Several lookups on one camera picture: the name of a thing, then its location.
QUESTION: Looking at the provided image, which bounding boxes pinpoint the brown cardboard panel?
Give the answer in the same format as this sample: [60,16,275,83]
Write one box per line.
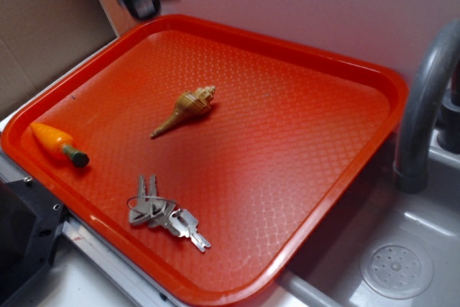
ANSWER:
[1,0,139,119]

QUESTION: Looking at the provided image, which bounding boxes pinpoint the tan spiral seashell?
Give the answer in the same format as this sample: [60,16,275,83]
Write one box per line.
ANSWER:
[150,86,216,139]

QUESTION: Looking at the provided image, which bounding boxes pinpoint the orange plastic serving tray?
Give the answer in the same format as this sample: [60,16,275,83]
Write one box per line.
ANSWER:
[1,15,408,306]

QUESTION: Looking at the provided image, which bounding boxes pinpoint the orange toy carrot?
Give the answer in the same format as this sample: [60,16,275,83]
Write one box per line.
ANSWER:
[29,122,90,168]

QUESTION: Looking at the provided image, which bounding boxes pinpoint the grey curved faucet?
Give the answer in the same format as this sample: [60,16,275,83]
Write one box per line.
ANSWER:
[393,19,459,193]

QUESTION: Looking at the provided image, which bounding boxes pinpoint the grey toy sink basin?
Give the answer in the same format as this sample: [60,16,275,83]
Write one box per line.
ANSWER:
[278,141,459,306]

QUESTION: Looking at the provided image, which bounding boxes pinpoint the round grey sink drain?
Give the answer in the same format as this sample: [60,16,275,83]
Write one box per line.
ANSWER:
[359,237,433,300]

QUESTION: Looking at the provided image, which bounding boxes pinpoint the silver key bunch with ring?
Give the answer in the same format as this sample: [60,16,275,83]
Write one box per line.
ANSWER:
[126,175,211,253]

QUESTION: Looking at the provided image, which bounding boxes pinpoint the black metal bracket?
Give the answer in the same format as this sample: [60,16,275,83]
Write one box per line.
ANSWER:
[1,176,65,306]

